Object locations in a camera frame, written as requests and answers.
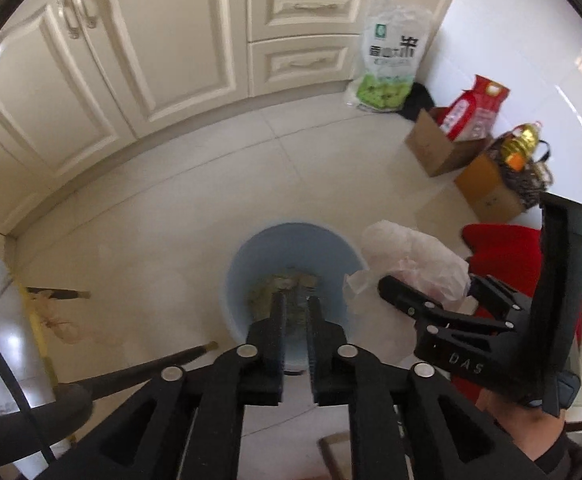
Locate pale pink plastic scrap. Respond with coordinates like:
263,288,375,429
31,290,88,347

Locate open cardboard box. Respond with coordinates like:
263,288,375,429
454,152,538,224
405,106,495,177

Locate person's red clothing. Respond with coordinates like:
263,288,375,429
462,224,582,396

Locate person's right forearm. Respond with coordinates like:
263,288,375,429
520,429,582,480

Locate red rice bag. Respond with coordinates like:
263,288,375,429
437,74,511,142

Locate yellow cooking oil bottle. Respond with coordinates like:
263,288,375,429
500,120,544,171

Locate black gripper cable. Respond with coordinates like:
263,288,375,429
0,269,58,463

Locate cream cabinet drawer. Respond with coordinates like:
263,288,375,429
247,0,379,42
248,35,368,97

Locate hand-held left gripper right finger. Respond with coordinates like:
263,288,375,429
306,295,546,480

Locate cream lower kitchen cabinets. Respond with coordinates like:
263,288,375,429
0,0,466,237

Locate person's right hand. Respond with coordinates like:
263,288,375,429
475,392,568,462

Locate white green rice bag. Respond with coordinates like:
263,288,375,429
346,0,433,112

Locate clear plastic bag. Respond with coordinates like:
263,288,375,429
343,219,472,317

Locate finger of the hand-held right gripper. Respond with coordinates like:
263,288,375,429
378,275,472,330
468,275,532,323

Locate round white marble table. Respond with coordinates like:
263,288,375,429
0,257,218,480

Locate heap of wrappers and scraps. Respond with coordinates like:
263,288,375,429
247,271,323,322

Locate patterned bag black handles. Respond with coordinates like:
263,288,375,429
490,131,554,212

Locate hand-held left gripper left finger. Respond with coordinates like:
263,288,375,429
46,292,287,480

